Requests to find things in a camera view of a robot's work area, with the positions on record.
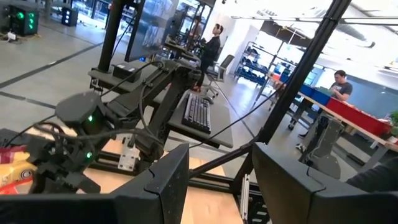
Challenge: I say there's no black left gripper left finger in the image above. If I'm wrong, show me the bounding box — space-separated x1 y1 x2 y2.
111 142 191 224

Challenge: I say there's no silver aluminium extrusion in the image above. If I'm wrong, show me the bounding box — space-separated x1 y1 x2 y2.
239 174 251 223

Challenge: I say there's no blue plastic bin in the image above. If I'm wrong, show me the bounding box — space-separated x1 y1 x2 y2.
310 88 334 106
300 83 315 97

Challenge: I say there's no backlit black keyboard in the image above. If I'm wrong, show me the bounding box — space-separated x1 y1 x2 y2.
181 93 213 135

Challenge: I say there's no grey desk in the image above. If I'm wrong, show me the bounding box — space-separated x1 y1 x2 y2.
88 60 234 149

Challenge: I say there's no long wooden workbench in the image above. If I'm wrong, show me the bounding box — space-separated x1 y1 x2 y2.
267 73 398 175

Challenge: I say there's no grey metal stand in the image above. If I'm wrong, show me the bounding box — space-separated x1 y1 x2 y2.
298 113 346 180

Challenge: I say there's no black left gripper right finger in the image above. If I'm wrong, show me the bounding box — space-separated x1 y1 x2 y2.
251 142 374 224

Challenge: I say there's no black stand column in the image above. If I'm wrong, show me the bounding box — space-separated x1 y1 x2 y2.
96 0 127 73

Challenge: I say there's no large black display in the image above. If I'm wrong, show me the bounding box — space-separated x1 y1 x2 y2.
124 0 181 63

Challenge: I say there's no grey office chair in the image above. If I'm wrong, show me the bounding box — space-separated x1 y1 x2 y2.
203 54 236 100

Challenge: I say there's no green-lit black computer tower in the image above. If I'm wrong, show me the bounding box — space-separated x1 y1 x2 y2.
7 4 40 37

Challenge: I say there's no orange chicken ramen packet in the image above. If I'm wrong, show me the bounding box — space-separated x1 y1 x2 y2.
0 160 38 195
0 146 29 164

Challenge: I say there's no blue bin shelf rack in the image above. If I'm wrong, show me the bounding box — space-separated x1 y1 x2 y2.
234 40 280 86

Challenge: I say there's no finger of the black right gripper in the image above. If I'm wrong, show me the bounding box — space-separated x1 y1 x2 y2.
29 173 66 194
66 172 102 194

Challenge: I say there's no black desktop device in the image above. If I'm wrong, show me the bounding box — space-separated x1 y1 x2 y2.
111 63 143 83

